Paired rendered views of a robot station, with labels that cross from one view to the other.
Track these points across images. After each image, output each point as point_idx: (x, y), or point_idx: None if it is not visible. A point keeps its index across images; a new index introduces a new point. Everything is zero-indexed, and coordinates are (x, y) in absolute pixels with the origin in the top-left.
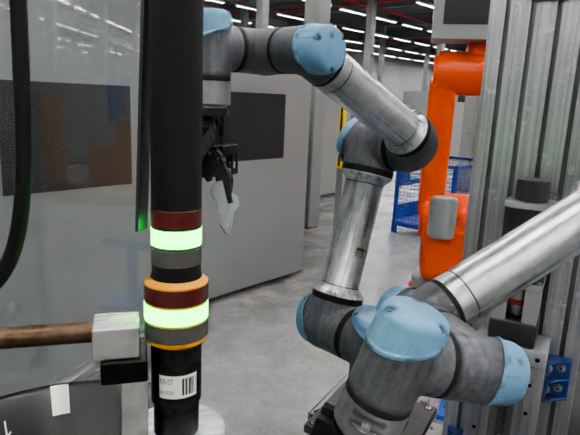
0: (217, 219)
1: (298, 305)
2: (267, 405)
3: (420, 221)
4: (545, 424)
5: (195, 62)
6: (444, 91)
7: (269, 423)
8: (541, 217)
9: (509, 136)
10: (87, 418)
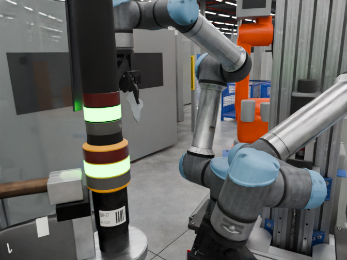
0: (131, 120)
1: (176, 161)
2: (165, 213)
3: (236, 113)
4: (318, 213)
5: None
6: (245, 45)
7: (167, 222)
8: (320, 97)
9: (292, 57)
10: (60, 236)
